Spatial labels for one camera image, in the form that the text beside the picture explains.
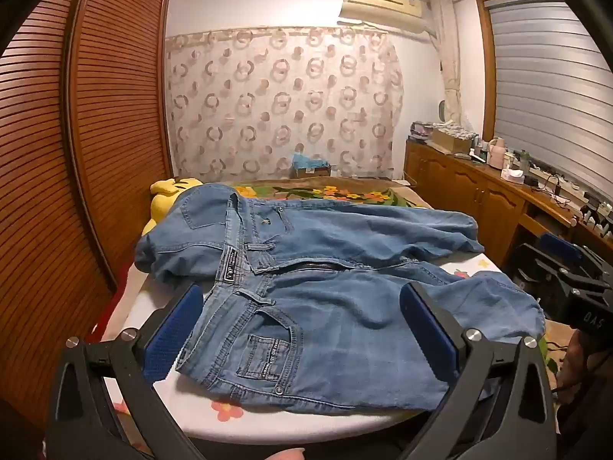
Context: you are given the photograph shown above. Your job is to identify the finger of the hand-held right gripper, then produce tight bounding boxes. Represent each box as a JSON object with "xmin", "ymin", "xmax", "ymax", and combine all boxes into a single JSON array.
[
  {"xmin": 511, "ymin": 243, "xmax": 575, "ymax": 299},
  {"xmin": 539, "ymin": 232, "xmax": 611, "ymax": 279}
]

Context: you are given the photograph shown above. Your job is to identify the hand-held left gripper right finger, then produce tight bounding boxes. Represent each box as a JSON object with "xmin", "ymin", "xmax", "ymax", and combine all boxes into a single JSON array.
[{"xmin": 400, "ymin": 282, "xmax": 559, "ymax": 460}]

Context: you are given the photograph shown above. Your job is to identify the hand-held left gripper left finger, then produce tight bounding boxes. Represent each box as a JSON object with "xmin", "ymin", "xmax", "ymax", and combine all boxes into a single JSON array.
[{"xmin": 45, "ymin": 283, "xmax": 207, "ymax": 460}]

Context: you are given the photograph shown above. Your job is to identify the blue denim pants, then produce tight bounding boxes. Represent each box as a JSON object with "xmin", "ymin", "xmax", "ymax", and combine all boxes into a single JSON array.
[{"xmin": 134, "ymin": 183, "xmax": 547, "ymax": 413}]

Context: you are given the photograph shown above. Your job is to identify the person's right hand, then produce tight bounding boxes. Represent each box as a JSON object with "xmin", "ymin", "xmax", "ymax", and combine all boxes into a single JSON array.
[{"xmin": 567, "ymin": 330, "xmax": 592, "ymax": 384}]

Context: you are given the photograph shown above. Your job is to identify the white power strip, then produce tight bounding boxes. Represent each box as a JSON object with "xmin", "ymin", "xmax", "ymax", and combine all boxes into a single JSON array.
[{"xmin": 531, "ymin": 165, "xmax": 590, "ymax": 202}]

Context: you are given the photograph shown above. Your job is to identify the wooden sideboard cabinet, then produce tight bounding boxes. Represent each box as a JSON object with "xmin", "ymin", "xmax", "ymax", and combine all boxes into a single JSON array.
[{"xmin": 403, "ymin": 139, "xmax": 613, "ymax": 269}]

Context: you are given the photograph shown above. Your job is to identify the pink thermos jug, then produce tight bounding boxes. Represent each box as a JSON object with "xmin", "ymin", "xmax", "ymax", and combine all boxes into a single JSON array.
[{"xmin": 488, "ymin": 137, "xmax": 506, "ymax": 169}]

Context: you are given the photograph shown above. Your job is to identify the white strawberry print sheet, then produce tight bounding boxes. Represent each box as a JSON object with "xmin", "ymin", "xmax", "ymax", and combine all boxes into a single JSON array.
[{"xmin": 98, "ymin": 251, "xmax": 518, "ymax": 449}]

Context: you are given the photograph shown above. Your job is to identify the yellow plush toy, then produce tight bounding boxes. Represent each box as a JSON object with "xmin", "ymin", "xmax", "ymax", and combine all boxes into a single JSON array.
[{"xmin": 141, "ymin": 177, "xmax": 204, "ymax": 237}]

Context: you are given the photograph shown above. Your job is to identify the open cardboard box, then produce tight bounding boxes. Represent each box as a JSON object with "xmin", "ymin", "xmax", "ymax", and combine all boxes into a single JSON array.
[{"xmin": 431, "ymin": 127, "xmax": 477, "ymax": 154}]

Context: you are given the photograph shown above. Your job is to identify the floral blanket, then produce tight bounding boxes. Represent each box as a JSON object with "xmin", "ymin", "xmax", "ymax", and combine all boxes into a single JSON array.
[{"xmin": 225, "ymin": 176, "xmax": 563, "ymax": 389}]

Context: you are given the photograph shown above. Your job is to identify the small cardboard box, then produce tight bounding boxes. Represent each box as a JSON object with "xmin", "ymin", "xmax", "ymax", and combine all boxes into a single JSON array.
[{"xmin": 293, "ymin": 162, "xmax": 332, "ymax": 179}]

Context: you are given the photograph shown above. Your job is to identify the cream tied curtain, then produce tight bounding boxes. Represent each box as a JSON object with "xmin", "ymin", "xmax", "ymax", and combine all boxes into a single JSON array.
[{"xmin": 428, "ymin": 0, "xmax": 467, "ymax": 130}]

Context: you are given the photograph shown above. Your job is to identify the blue plastic bag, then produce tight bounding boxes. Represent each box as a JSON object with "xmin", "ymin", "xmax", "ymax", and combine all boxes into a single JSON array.
[{"xmin": 292, "ymin": 150, "xmax": 327, "ymax": 168}]

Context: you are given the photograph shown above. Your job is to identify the wooden louvered wardrobe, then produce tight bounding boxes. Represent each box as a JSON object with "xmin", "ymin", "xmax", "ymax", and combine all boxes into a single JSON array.
[{"xmin": 0, "ymin": 0, "xmax": 173, "ymax": 442}]

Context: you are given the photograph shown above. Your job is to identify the circle patterned sheer curtain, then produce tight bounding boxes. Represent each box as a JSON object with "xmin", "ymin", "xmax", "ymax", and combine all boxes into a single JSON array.
[{"xmin": 165, "ymin": 26, "xmax": 405, "ymax": 183}]

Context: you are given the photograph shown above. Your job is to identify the white air conditioner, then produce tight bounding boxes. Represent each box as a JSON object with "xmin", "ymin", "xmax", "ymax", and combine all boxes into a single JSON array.
[{"xmin": 338, "ymin": 0, "xmax": 423, "ymax": 25}]

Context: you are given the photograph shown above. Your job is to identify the wooden window frame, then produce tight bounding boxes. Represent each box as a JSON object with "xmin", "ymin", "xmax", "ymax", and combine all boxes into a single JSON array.
[{"xmin": 475, "ymin": 0, "xmax": 566, "ymax": 147}]

